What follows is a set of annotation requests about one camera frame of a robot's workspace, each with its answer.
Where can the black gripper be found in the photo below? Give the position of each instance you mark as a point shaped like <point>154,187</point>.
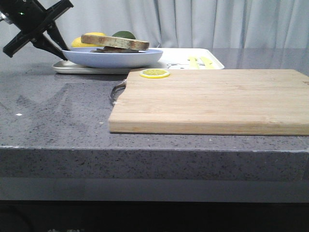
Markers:
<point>37,25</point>

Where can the light blue plate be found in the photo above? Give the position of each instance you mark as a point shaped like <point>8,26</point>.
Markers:
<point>87,56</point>

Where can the bread slice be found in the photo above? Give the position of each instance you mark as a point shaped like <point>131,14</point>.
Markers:
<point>108,49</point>
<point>116,42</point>

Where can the white rectangular tray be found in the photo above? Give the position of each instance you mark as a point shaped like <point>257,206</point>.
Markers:
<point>172,58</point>

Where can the front yellow lemon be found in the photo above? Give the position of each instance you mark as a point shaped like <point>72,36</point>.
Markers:
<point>77,42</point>

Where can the yellow lemon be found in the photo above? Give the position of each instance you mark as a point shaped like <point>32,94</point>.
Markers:
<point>95,33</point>
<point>77,42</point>

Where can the rear yellow lemon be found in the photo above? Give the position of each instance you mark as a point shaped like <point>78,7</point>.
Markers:
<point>95,33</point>

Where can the green lime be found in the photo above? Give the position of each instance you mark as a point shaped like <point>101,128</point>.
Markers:
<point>124,34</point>

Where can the lemon slice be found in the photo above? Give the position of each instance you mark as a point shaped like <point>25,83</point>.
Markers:
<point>154,73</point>

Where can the white curtain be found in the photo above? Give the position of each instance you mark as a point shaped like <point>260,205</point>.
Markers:
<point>194,23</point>

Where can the left yellow plastic utensil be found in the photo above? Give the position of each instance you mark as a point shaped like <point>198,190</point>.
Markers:
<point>193,65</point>

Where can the yellow plastic utensil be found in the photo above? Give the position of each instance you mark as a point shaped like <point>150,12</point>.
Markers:
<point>193,65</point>
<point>207,62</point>

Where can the right yellow plastic utensil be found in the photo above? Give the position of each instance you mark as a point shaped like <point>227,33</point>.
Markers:
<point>207,62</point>

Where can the wooden cutting board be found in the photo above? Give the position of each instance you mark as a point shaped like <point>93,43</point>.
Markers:
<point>220,102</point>

